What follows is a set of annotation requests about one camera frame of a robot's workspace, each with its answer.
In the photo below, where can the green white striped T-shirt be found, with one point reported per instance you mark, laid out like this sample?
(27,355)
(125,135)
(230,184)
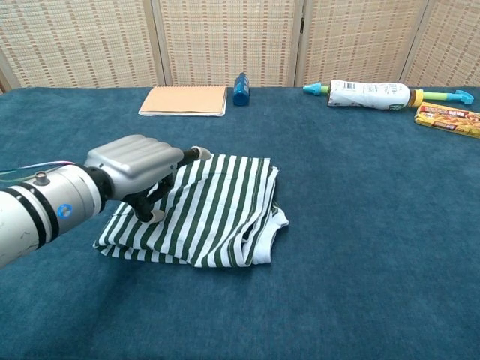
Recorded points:
(217,210)

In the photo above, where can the yellow curry box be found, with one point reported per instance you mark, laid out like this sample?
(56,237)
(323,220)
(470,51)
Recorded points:
(450,122)

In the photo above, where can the small blue bottle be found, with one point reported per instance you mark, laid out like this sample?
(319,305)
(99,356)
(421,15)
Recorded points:
(240,92)

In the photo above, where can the white labelled bottle brown cap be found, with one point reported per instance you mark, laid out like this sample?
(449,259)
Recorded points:
(367,95)

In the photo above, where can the orange spiral notebook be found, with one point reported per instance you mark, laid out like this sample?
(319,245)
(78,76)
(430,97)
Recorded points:
(183,99)

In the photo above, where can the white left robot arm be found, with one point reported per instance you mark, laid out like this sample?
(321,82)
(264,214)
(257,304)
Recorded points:
(37,213)

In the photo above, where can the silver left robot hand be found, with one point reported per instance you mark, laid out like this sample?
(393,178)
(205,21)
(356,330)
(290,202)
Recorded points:
(135,161)

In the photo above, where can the woven folding screen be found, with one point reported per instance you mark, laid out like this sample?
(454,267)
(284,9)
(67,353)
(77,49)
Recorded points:
(225,37)

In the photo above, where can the green blue toy water pump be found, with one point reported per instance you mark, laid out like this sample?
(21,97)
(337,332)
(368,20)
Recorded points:
(315,89)

